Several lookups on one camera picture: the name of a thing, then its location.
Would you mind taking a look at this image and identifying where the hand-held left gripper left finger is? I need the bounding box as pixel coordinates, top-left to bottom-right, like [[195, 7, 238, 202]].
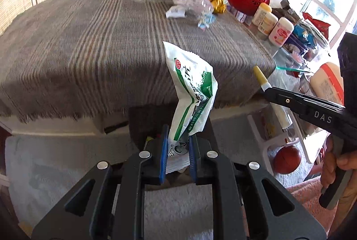
[[31, 124, 170, 240]]

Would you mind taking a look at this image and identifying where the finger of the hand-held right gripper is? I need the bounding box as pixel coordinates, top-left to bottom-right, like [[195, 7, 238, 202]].
[[262, 86, 346, 135]]

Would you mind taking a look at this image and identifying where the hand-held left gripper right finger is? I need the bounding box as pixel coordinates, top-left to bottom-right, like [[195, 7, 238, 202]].
[[188, 134, 327, 240]]

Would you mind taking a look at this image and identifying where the white tube with yellow cap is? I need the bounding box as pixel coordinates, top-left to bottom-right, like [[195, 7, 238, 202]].
[[253, 65, 292, 131]]

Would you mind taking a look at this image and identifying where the white green snack packet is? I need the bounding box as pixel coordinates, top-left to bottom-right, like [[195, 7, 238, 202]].
[[162, 41, 218, 175]]

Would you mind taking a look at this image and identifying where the person's right hand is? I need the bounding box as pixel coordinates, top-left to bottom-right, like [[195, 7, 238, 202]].
[[320, 150, 357, 196]]

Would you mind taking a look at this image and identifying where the beige jug with red label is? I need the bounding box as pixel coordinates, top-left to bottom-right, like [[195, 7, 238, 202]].
[[309, 62, 345, 104]]

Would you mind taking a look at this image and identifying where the white plastic step stool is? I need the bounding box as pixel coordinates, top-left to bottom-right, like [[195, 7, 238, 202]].
[[247, 113, 302, 174]]

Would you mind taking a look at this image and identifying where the red snack bag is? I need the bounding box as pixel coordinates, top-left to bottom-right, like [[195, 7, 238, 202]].
[[303, 12, 331, 37]]

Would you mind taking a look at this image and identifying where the blue chips bag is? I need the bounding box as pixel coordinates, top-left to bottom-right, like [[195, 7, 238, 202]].
[[293, 24, 317, 47]]

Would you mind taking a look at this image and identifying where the brown basketball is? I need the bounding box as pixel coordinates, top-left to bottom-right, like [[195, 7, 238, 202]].
[[273, 145, 302, 175]]

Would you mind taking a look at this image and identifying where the blue cookie tin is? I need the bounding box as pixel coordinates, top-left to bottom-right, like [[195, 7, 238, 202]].
[[283, 32, 310, 55]]

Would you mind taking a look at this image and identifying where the white bottle pink label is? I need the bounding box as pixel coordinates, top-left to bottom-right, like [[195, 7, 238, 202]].
[[268, 17, 295, 48]]

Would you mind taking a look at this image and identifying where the white bottle orange label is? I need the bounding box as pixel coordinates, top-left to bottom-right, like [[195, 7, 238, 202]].
[[257, 13, 278, 36]]

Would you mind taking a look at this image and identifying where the white bottle yellow cap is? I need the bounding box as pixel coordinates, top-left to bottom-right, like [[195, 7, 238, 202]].
[[252, 3, 272, 27]]

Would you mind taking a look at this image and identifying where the pink rug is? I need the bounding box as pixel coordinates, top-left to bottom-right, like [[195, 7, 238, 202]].
[[287, 176, 343, 240]]

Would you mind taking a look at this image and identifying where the grey rug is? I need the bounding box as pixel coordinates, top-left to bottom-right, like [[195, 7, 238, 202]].
[[4, 115, 279, 240]]

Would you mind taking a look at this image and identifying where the blue candy wrapper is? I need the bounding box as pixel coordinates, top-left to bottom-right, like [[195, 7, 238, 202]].
[[197, 13, 216, 30]]

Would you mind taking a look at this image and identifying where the clear dotted plastic bag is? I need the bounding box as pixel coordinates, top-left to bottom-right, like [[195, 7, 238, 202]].
[[173, 0, 215, 16]]

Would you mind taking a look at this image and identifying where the brown plaid blanket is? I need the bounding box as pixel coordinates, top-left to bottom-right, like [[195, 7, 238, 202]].
[[0, 0, 276, 123]]

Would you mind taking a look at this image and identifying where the white paper label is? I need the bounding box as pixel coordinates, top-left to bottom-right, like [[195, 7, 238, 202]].
[[165, 5, 187, 18]]

